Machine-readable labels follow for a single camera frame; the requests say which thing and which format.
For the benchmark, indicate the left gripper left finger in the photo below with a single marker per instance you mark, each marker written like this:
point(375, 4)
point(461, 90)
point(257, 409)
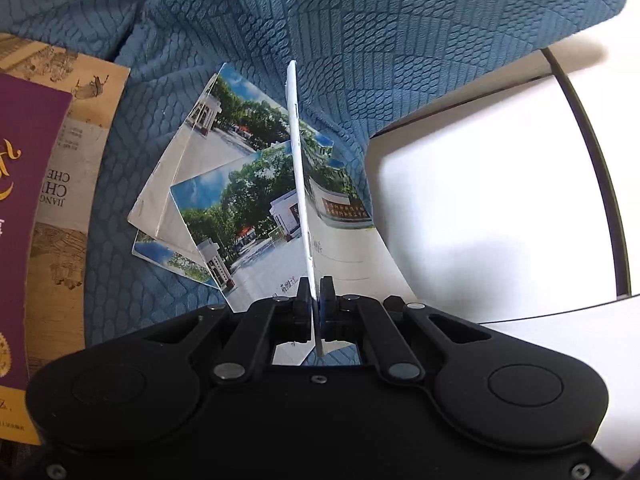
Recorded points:
point(275, 330)

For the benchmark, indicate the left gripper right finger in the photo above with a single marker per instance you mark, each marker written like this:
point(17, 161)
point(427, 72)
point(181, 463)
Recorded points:
point(364, 322)

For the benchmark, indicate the scenic photo envelope top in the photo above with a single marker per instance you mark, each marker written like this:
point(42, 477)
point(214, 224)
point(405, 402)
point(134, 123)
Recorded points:
point(297, 154)

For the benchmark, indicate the scenic photo envelope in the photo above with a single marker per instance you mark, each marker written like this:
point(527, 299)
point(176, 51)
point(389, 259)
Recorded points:
point(231, 119)
point(244, 219)
point(151, 250)
point(297, 154)

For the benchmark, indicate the brown antique painting book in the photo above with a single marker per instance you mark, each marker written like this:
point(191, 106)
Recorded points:
point(54, 324)

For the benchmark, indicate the purple gold book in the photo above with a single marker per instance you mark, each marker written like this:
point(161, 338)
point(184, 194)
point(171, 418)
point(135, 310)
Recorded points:
point(31, 117)

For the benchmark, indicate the scenic photo envelope bottom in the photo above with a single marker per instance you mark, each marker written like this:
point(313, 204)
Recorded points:
point(151, 250)

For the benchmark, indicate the white sofa armrest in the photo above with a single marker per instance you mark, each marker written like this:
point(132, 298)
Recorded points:
point(491, 207)

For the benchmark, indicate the blue textured sofa cover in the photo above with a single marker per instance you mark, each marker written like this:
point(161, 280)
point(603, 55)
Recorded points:
point(360, 65)

